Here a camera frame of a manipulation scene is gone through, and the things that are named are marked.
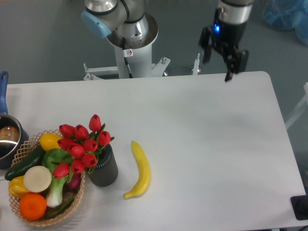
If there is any blue handled saucepan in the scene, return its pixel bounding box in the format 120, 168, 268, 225
0, 71, 28, 169

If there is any yellow banana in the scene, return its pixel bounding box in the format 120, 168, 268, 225
123, 141, 151, 199

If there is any woven wicker basket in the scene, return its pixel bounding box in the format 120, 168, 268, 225
9, 129, 85, 227

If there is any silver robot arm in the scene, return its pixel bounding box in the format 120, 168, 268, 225
81, 0, 253, 81

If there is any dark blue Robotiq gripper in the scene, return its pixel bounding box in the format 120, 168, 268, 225
198, 19, 249, 82

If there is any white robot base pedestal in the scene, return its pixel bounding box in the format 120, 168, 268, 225
82, 11, 171, 80

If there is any dark green cucumber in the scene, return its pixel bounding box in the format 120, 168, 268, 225
4, 145, 46, 181

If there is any green chili pepper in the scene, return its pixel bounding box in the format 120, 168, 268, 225
45, 197, 75, 219

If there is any green bok choy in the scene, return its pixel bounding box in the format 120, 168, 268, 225
42, 148, 72, 207

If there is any black device at edge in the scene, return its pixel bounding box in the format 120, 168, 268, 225
290, 195, 308, 220

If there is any dark grey ribbed vase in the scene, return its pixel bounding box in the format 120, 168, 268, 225
88, 144, 118, 187

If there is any red tulip bouquet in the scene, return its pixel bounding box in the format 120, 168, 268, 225
58, 114, 114, 174

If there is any orange fruit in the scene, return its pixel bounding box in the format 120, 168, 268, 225
19, 193, 47, 220

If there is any white frame at right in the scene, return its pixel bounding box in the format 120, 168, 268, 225
284, 82, 308, 129

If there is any yellow squash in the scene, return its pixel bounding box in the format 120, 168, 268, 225
39, 133, 62, 152

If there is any blue plastic bag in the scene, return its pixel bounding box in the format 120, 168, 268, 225
262, 0, 308, 45

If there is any yellow bell pepper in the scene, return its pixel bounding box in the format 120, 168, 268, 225
9, 176, 30, 199

